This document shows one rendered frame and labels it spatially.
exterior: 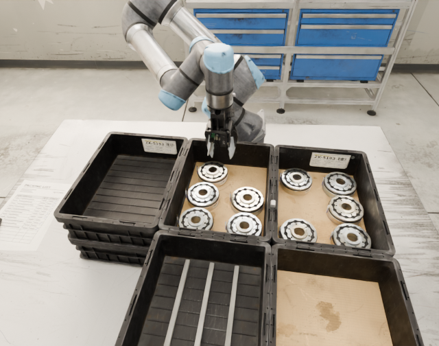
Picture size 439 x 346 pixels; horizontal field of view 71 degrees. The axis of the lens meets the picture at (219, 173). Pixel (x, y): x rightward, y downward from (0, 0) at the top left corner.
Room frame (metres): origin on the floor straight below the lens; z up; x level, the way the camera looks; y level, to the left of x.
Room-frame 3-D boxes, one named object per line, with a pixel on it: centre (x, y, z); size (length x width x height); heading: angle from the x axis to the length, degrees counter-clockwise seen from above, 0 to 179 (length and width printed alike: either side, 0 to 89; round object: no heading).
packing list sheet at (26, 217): (0.75, 0.72, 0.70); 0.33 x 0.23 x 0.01; 176
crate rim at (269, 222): (0.66, -0.01, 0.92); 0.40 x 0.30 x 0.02; 171
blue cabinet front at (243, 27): (2.52, -0.19, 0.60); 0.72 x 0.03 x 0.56; 86
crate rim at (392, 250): (0.61, -0.31, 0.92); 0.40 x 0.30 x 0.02; 171
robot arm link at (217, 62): (0.76, 0.00, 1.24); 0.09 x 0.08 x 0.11; 19
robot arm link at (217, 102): (0.76, -0.01, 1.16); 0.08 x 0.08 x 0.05
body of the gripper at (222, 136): (0.75, 0.00, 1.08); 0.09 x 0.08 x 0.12; 171
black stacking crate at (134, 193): (0.71, 0.28, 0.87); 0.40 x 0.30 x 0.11; 171
